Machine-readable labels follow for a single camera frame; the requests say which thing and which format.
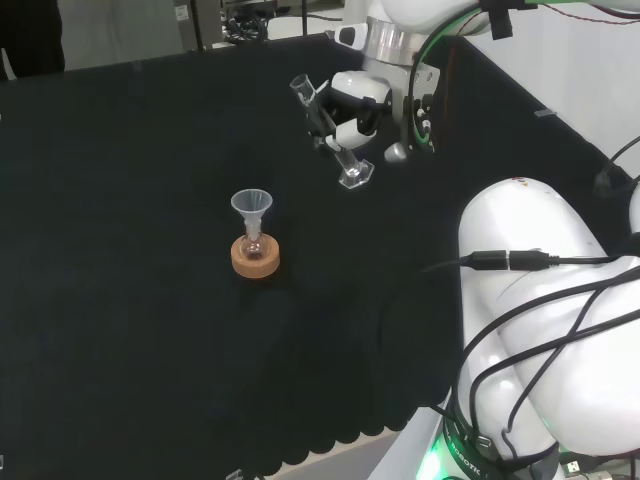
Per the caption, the round-bottom glass flask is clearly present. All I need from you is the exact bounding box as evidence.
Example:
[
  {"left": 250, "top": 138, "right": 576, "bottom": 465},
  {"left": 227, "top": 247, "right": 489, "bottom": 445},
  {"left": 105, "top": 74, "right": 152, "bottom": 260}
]
[{"left": 238, "top": 230, "right": 266, "bottom": 261}]

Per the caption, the black bench cloth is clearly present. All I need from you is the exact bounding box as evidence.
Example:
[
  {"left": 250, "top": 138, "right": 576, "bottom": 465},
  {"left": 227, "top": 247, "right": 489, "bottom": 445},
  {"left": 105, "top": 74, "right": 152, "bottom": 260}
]
[{"left": 0, "top": 32, "right": 616, "bottom": 476}]

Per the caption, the clear glass graduated cylinder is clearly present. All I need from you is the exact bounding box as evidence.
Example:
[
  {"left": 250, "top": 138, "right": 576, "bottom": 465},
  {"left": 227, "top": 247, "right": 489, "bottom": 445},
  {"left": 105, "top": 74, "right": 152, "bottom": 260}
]
[{"left": 288, "top": 73, "right": 376, "bottom": 190}]

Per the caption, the person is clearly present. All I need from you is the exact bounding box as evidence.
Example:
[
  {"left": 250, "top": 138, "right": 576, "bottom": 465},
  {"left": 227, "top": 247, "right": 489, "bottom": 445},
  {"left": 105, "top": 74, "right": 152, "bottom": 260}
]
[{"left": 0, "top": 0, "right": 66, "bottom": 82}]

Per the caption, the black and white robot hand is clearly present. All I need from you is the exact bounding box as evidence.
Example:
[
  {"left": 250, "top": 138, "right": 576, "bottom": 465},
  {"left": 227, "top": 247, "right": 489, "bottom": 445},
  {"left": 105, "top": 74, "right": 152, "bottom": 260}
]
[{"left": 304, "top": 68, "right": 444, "bottom": 166}]

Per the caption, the grey cabinet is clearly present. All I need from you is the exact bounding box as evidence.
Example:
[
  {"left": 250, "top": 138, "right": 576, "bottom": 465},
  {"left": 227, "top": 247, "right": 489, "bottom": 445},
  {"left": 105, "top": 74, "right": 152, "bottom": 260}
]
[{"left": 173, "top": 0, "right": 225, "bottom": 51}]

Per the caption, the clear plastic funnel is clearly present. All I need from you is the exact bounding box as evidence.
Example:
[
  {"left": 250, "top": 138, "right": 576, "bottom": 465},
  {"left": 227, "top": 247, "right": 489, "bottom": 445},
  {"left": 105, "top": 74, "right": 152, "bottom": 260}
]
[{"left": 230, "top": 188, "right": 274, "bottom": 241}]

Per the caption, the pale board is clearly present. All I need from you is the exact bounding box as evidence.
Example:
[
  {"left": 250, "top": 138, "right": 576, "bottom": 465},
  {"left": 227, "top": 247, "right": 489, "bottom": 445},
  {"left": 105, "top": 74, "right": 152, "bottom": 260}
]
[{"left": 58, "top": 0, "right": 197, "bottom": 71}]

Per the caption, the black USB cable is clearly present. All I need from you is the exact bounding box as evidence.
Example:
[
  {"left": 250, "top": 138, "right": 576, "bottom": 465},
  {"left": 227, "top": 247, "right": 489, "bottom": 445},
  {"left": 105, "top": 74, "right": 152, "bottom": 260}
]
[{"left": 422, "top": 249, "right": 624, "bottom": 274}]

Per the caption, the brown cork ring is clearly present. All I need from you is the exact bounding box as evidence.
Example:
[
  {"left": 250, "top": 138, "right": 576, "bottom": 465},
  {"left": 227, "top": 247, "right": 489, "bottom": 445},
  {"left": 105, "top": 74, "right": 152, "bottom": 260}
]
[{"left": 230, "top": 234, "right": 281, "bottom": 280}]

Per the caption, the black cable bundle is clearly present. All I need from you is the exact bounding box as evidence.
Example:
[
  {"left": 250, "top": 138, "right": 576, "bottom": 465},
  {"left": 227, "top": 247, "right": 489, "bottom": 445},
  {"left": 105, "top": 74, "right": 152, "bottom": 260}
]
[{"left": 222, "top": 10, "right": 271, "bottom": 46}]

